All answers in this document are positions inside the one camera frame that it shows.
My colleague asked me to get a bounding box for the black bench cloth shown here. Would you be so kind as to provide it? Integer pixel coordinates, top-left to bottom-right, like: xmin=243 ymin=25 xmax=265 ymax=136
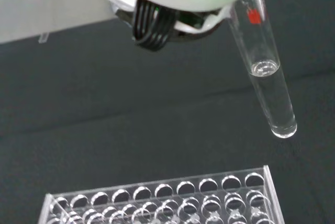
xmin=0 ymin=0 xmax=335 ymax=224

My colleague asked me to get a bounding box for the clear acrylic test tube rack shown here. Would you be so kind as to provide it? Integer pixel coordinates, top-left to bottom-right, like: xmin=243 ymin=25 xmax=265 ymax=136
xmin=38 ymin=165 xmax=285 ymax=224

